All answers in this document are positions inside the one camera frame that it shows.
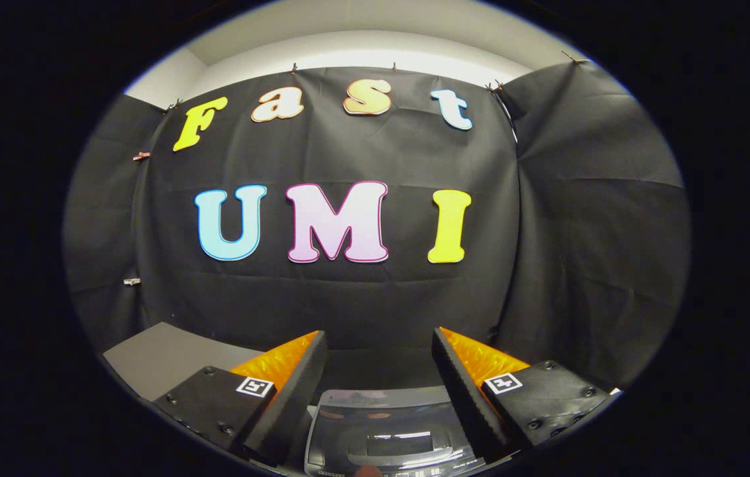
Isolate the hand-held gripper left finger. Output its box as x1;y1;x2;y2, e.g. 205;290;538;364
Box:
152;330;329;467

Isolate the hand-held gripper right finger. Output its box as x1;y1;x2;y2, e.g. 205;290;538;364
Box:
431;327;612;462

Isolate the grey top-load washing machine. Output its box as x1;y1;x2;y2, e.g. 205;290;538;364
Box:
304;387;485;477

